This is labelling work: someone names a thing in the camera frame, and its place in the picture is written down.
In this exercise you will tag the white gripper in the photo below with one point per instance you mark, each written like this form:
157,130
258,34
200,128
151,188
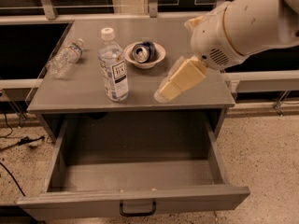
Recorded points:
212,44

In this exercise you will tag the blue label plastic bottle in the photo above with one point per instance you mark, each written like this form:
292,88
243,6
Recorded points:
113,66

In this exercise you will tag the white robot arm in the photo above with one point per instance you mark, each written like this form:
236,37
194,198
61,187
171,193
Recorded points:
254,26

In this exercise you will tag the clear crushed water bottle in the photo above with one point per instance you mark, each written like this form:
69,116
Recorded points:
62,62

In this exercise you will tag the open grey top drawer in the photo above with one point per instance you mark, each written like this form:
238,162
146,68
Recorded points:
87,178

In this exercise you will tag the white ceramic bowl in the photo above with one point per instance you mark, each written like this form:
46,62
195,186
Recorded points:
159,56

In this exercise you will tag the blue soda can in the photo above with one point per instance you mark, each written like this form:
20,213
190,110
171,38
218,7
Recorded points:
143,52

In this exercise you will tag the grey cabinet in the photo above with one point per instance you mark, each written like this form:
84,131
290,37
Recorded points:
80,98

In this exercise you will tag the black drawer handle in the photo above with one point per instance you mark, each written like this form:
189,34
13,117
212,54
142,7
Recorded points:
137,209

